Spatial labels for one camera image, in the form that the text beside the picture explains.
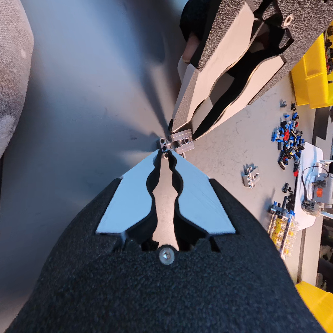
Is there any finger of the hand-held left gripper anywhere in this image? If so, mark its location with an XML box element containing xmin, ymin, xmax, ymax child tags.
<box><xmin>168</xmin><ymin>5</ymin><xmax>255</xmax><ymax>133</ymax></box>
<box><xmin>193</xmin><ymin>55</ymin><xmax>288</xmax><ymax>139</ymax></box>

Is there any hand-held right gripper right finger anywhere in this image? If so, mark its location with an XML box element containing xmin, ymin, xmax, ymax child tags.
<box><xmin>168</xmin><ymin>150</ymin><xmax>236</xmax><ymax>252</ymax></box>

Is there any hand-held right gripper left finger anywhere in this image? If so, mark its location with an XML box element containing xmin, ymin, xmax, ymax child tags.
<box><xmin>95</xmin><ymin>149</ymin><xmax>162</xmax><ymax>246</ymax></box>

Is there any chrome T-shaped connector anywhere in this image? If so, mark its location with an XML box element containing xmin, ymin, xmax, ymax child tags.
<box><xmin>159</xmin><ymin>137</ymin><xmax>174</xmax><ymax>159</ymax></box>

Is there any person's left hand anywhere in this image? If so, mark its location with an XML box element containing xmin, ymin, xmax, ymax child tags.
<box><xmin>182</xmin><ymin>33</ymin><xmax>201</xmax><ymax>63</ymax></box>

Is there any pile of black red beams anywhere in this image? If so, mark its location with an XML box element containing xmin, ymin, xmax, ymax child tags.
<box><xmin>324</xmin><ymin>31</ymin><xmax>333</xmax><ymax>84</ymax></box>

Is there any yellow storage bin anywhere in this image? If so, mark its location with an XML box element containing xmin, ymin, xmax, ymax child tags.
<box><xmin>295</xmin><ymin>280</ymin><xmax>333</xmax><ymax>333</ymax></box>
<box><xmin>289</xmin><ymin>22</ymin><xmax>333</xmax><ymax>110</ymax></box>

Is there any chrome beam assembly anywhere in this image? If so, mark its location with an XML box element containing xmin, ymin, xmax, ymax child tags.
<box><xmin>243</xmin><ymin>164</ymin><xmax>261</xmax><ymax>189</ymax></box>

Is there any pile of mixed small connectors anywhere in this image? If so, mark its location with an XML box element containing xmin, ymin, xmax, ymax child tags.
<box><xmin>271</xmin><ymin>112</ymin><xmax>305</xmax><ymax>178</ymax></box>

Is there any clear engine block model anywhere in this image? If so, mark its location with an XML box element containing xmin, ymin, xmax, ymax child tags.
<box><xmin>267</xmin><ymin>194</ymin><xmax>299</xmax><ymax>261</ymax></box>

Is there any pile of black pins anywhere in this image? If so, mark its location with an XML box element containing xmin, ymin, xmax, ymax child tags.
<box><xmin>287</xmin><ymin>180</ymin><xmax>297</xmax><ymax>212</ymax></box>

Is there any white lamp base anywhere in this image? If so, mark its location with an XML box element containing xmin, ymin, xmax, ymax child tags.
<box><xmin>293</xmin><ymin>142</ymin><xmax>325</xmax><ymax>232</ymax></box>

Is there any grey motor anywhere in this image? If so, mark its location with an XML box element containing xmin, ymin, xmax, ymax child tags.
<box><xmin>301</xmin><ymin>200</ymin><xmax>324</xmax><ymax>217</ymax></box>

